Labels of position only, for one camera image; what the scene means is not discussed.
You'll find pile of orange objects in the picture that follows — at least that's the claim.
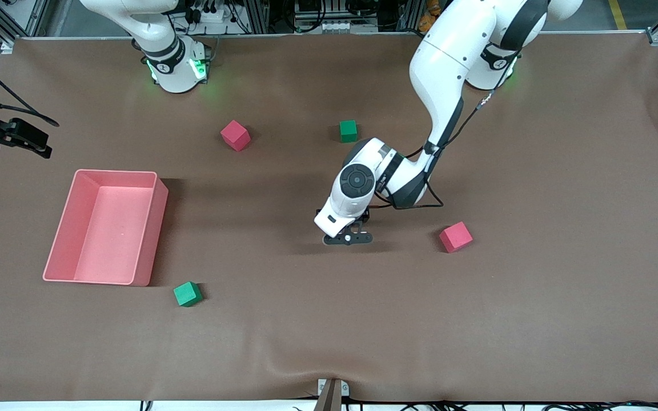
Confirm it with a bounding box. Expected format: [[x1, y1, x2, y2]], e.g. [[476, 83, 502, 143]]
[[419, 0, 450, 33]]

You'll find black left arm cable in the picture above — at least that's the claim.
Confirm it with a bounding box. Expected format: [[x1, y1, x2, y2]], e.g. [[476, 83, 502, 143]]
[[372, 49, 524, 211]]

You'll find white power strip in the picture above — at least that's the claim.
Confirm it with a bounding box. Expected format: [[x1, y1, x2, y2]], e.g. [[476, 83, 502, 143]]
[[189, 5, 232, 25]]

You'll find pink plastic bin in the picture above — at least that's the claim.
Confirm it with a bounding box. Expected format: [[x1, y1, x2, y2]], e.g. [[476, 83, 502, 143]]
[[42, 169, 169, 287]]

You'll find brown table mat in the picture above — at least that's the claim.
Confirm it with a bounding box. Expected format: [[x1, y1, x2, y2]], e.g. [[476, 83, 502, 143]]
[[0, 31, 658, 403]]

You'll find pink foam cube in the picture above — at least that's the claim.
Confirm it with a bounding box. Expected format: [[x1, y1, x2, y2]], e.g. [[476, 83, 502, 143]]
[[220, 120, 251, 152], [439, 221, 474, 253]]

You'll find metal table edge bracket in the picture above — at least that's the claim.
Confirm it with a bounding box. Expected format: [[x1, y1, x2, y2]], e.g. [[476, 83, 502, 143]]
[[313, 378, 350, 411]]

